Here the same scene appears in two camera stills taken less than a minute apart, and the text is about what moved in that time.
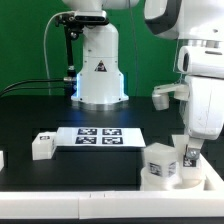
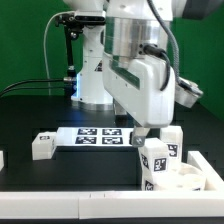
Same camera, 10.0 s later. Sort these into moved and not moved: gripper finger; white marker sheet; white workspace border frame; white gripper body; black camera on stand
Moved: gripper finger; white gripper body
Not moved: white marker sheet; white workspace border frame; black camera on stand
